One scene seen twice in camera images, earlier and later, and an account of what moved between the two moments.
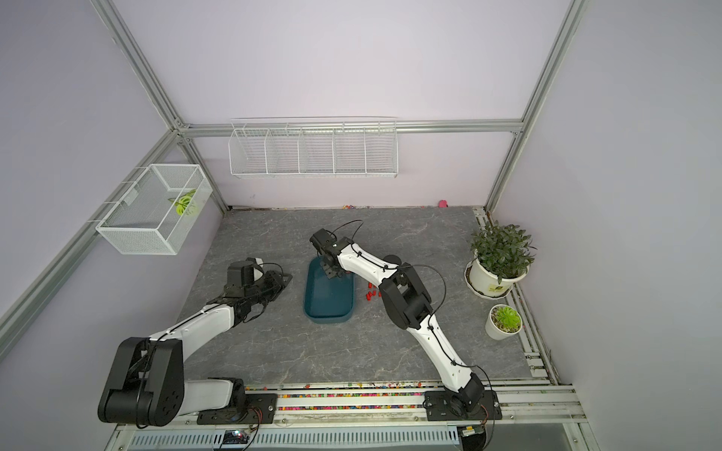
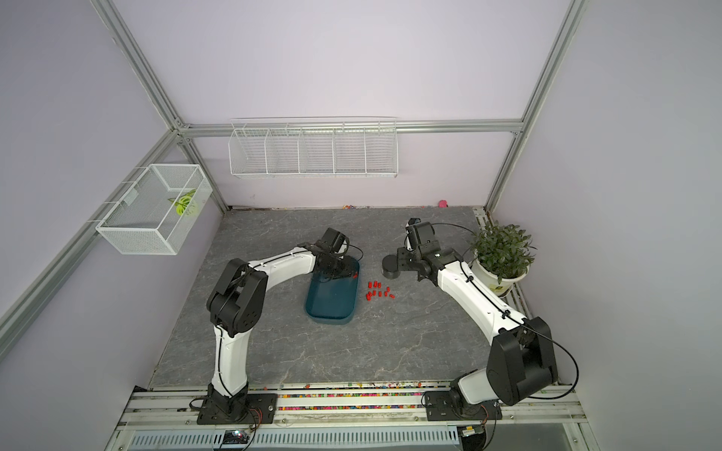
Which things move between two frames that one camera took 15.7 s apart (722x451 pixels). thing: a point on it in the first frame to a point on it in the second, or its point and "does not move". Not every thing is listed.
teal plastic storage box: (328, 301) does not move
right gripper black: (326, 267) to (402, 257)
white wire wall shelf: (320, 147) does not move
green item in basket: (181, 201) does not move
